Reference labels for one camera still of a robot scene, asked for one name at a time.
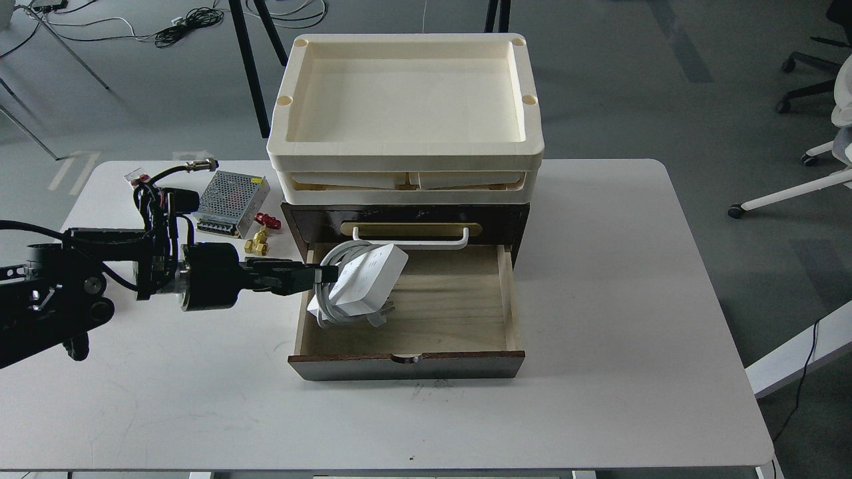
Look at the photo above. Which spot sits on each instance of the white drawer handle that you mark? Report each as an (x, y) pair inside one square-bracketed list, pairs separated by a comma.
[(419, 244)]

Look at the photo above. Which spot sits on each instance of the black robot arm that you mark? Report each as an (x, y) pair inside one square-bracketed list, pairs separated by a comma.
[(58, 295)]

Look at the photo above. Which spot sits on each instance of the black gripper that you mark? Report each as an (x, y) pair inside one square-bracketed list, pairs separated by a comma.
[(212, 276)]

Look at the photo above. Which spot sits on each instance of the white power strip with cable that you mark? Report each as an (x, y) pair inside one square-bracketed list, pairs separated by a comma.
[(367, 274)]

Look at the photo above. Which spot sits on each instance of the small white red socket adapter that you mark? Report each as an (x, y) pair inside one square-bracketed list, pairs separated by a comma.
[(139, 180)]

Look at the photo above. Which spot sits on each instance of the grey metal tripod legs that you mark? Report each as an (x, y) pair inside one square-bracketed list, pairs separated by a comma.
[(35, 67)]

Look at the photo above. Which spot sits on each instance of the open wooden drawer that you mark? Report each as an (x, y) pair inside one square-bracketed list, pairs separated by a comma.
[(454, 318)]

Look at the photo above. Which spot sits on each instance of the cream plastic tray top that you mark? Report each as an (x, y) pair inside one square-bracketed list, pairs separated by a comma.
[(407, 119)]

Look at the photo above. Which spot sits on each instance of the white desk edge right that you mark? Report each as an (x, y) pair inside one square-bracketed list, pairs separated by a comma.
[(812, 348)]

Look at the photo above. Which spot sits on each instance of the metal mesh power supply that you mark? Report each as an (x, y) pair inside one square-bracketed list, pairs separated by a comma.
[(230, 202)]

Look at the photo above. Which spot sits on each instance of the brass valve red handle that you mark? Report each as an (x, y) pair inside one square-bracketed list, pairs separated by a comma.
[(258, 245)]

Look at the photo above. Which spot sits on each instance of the white office chair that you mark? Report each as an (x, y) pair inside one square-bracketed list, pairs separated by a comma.
[(840, 147)]

